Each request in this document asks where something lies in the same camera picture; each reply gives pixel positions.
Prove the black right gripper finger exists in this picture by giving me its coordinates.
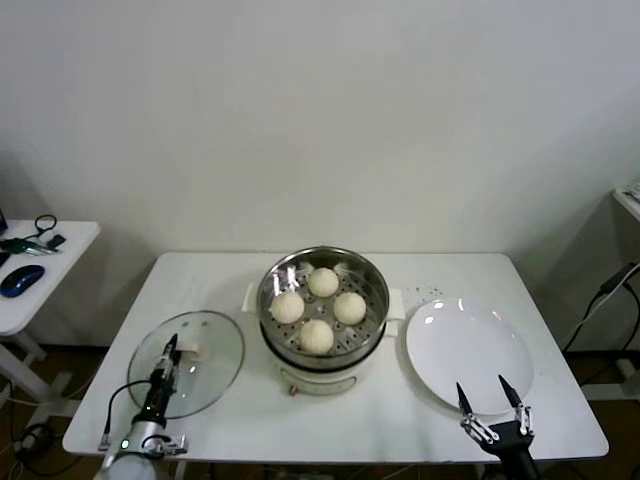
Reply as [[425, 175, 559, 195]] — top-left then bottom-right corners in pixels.
[[456, 382, 499, 444], [499, 374, 534, 435]]

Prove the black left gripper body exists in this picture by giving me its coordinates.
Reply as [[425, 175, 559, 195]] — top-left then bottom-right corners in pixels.
[[143, 377, 176, 426]]

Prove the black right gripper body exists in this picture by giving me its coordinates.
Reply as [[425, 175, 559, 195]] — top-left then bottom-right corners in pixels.
[[482, 422, 541, 480]]

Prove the glass lid with cream handle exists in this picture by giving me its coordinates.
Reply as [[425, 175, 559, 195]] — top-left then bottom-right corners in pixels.
[[127, 309, 246, 420]]

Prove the white steamed baozi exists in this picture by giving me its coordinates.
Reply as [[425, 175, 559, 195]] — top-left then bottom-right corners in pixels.
[[332, 291, 368, 325], [308, 267, 340, 298], [298, 319, 335, 357], [270, 291, 306, 324]]

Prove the perforated steel steamer basket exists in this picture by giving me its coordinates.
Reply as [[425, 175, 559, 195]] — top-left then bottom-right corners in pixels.
[[257, 245, 390, 362]]

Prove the white round plate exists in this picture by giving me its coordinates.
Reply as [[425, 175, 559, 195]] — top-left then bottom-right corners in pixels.
[[405, 297, 534, 416]]

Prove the white stand base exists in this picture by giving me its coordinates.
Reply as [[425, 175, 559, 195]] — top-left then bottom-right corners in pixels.
[[582, 357, 640, 402]]

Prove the black floor power adapter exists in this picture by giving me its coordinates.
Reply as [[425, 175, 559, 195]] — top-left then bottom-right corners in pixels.
[[19, 422, 52, 450]]

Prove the cream electric cooker pot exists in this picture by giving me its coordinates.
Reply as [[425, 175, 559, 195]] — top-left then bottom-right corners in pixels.
[[242, 282, 405, 397]]

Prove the white side table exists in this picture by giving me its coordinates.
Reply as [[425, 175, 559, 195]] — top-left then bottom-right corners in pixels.
[[0, 219, 101, 417]]

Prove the blue computer mouse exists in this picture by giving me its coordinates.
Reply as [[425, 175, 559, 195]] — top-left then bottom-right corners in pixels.
[[0, 264, 46, 298]]

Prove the white shelf with clutter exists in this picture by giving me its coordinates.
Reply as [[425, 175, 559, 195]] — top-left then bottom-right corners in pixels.
[[613, 183, 640, 222]]

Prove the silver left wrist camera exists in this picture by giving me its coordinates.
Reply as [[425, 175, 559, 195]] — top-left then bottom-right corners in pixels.
[[143, 432, 189, 457]]

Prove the black cable with adapter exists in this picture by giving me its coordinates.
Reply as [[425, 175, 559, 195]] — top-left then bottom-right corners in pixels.
[[562, 262, 640, 354]]

